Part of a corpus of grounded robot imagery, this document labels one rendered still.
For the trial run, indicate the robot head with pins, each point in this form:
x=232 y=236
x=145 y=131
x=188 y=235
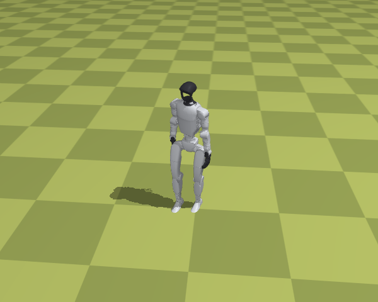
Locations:
x=188 y=88

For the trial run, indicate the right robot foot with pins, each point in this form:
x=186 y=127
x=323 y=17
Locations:
x=177 y=206

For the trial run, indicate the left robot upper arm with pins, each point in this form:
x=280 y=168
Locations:
x=203 y=114

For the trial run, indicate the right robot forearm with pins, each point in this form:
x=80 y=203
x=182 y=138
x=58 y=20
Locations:
x=173 y=130

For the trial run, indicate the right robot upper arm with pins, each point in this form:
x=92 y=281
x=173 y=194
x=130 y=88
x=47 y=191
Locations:
x=173 y=119

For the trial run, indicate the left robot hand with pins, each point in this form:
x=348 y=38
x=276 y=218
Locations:
x=207 y=160

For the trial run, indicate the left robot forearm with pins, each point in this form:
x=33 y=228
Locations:
x=206 y=144

